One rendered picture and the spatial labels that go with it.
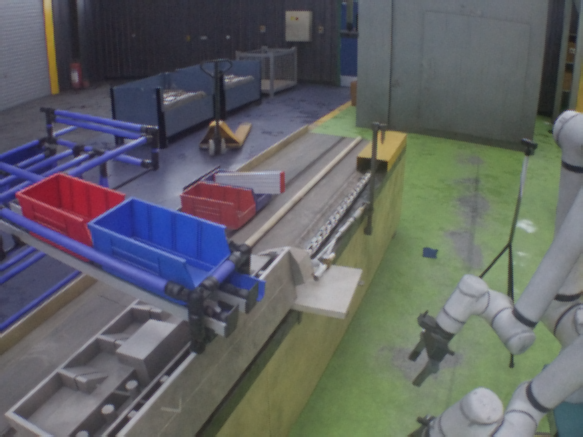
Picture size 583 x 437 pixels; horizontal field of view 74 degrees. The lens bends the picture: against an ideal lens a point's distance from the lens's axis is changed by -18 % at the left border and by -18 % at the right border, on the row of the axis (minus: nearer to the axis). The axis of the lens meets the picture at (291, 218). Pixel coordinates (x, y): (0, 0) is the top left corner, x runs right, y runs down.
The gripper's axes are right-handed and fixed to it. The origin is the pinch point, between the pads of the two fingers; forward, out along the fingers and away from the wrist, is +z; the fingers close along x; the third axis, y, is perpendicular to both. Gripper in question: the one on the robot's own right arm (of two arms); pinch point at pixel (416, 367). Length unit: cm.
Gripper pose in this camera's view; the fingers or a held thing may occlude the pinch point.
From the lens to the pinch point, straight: 146.6
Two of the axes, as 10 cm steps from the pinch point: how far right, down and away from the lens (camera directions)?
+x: 1.1, -3.3, 9.4
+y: 9.1, 4.2, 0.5
